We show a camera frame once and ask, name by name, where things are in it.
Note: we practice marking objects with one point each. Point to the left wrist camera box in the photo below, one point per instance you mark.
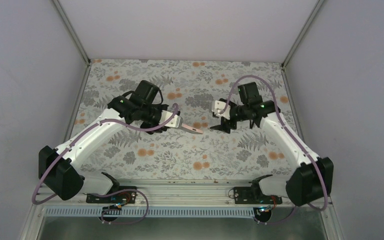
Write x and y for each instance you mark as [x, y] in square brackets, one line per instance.
[172, 119]

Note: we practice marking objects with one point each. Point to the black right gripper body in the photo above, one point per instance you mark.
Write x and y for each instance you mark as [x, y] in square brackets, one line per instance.
[242, 112]

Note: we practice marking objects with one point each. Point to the aluminium frame post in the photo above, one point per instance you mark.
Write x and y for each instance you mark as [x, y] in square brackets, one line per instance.
[71, 31]
[308, 23]

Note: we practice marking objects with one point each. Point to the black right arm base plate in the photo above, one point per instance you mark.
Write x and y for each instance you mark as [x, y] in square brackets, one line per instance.
[246, 195]

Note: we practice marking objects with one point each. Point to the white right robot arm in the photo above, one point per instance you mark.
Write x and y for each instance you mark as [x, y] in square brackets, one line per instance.
[312, 175]

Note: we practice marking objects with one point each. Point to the aluminium frame post right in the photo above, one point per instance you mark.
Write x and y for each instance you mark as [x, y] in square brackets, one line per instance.
[308, 23]

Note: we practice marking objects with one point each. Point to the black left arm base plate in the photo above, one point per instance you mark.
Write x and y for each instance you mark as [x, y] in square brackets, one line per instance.
[125, 197]

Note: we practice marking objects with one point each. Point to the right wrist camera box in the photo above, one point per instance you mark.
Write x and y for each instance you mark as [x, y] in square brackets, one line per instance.
[220, 109]

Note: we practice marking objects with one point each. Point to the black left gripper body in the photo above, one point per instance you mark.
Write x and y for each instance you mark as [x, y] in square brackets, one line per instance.
[146, 114]

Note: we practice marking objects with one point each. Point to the aluminium frame post left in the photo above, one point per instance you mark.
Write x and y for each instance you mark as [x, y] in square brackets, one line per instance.
[71, 31]

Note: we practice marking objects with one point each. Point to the floral patterned table mat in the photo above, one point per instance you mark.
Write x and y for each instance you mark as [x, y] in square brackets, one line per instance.
[244, 154]

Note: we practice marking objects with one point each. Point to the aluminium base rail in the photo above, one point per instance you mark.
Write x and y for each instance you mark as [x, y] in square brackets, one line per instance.
[167, 193]

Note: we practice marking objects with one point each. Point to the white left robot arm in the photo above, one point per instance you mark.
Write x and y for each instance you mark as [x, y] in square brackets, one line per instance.
[59, 167]

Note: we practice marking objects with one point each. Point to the pink phone case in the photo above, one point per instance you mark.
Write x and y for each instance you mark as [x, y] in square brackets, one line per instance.
[191, 129]

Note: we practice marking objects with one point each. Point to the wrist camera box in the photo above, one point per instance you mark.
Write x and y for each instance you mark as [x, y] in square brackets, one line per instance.
[172, 119]
[220, 109]

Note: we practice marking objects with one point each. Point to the white slotted cable duct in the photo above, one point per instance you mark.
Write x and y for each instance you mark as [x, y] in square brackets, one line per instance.
[158, 212]

